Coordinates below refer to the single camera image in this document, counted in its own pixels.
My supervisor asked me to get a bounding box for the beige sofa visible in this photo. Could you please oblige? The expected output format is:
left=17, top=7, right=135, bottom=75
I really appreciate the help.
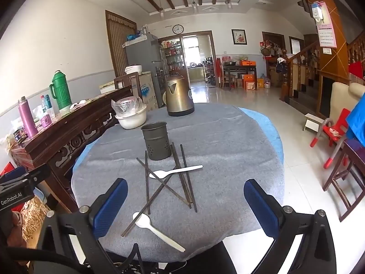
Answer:
left=325, top=81, right=365, bottom=126

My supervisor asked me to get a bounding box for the dark metal utensil holder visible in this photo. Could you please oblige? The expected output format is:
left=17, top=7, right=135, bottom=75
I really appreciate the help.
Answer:
left=141, top=122, right=172, bottom=161

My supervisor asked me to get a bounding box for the bag of grain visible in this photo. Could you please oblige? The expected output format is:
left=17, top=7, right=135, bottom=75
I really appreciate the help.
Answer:
left=21, top=196, right=50, bottom=242

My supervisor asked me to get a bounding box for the grey refrigerator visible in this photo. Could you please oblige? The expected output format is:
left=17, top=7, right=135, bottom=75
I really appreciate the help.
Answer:
left=123, top=33, right=166, bottom=97

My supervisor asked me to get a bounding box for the clear plastic bottle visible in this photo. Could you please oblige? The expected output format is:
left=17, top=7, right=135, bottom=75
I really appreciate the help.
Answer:
left=40, top=95, right=53, bottom=115

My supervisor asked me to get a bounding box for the red carton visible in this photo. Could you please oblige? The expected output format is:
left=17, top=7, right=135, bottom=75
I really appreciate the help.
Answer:
left=0, top=162, right=15, bottom=176

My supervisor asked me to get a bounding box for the framed picture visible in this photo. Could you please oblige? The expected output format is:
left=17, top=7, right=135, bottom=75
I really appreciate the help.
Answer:
left=231, top=29, right=247, bottom=45

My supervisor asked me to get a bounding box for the brown striped door curtain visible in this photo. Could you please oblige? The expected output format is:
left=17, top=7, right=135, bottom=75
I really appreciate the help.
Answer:
left=105, top=9, right=138, bottom=78

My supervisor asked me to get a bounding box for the wooden stair railing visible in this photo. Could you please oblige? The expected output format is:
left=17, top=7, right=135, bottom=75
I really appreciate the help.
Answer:
left=279, top=31, right=365, bottom=103

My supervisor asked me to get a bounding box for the white step stool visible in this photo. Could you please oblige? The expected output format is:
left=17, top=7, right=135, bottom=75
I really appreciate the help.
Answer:
left=302, top=113, right=326, bottom=133

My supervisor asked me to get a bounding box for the white chest freezer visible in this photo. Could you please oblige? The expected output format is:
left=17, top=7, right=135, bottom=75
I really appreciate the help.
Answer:
left=99, top=71, right=159, bottom=110

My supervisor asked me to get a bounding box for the wall calendar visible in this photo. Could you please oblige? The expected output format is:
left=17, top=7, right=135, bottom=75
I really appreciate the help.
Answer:
left=311, top=1, right=337, bottom=49

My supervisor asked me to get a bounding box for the purple vacuum bottle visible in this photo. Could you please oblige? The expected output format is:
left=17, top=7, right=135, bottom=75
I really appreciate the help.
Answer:
left=18, top=96, right=39, bottom=138

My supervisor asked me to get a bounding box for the wooden side table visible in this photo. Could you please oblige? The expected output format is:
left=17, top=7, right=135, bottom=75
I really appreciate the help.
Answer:
left=222, top=64, right=257, bottom=90

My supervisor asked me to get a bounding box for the brown wooden chair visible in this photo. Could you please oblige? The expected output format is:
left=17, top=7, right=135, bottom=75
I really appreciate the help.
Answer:
left=113, top=72, right=141, bottom=99

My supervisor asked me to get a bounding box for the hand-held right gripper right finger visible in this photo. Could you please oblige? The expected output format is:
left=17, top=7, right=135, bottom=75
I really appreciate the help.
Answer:
left=243, top=179, right=347, bottom=274

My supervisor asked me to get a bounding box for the dark wooden chair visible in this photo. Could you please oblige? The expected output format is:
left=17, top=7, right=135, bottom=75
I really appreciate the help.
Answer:
left=322, top=138, right=365, bottom=222

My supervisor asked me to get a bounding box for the green thermos flask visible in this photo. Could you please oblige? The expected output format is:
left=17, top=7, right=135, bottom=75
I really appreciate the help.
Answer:
left=49, top=70, right=72, bottom=110

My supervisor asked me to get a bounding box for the white plastic basin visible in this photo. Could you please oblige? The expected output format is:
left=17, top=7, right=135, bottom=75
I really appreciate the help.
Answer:
left=115, top=104, right=148, bottom=130

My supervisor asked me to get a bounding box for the white plastic spoon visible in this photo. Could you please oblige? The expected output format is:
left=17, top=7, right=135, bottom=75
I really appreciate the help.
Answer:
left=132, top=212, right=186, bottom=253
left=148, top=165, right=204, bottom=179

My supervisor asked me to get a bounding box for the bronze electric kettle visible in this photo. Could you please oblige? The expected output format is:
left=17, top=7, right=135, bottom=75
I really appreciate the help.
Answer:
left=165, top=73, right=195, bottom=117

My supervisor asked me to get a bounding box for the carved wooden sideboard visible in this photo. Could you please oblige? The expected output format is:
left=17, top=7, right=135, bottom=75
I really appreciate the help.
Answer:
left=10, top=85, right=134, bottom=214

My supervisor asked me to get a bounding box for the red child chair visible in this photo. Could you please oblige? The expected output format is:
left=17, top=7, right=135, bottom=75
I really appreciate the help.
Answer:
left=310, top=108, right=352, bottom=169

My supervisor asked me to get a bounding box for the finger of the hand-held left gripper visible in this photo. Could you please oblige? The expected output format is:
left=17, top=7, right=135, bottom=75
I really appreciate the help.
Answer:
left=0, top=164, right=52, bottom=187

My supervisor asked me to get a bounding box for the blue cloth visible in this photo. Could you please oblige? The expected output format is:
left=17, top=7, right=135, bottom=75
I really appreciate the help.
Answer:
left=346, top=94, right=365, bottom=146

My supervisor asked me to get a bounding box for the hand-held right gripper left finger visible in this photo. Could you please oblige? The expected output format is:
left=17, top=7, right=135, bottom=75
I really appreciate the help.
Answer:
left=37, top=178, right=143, bottom=274

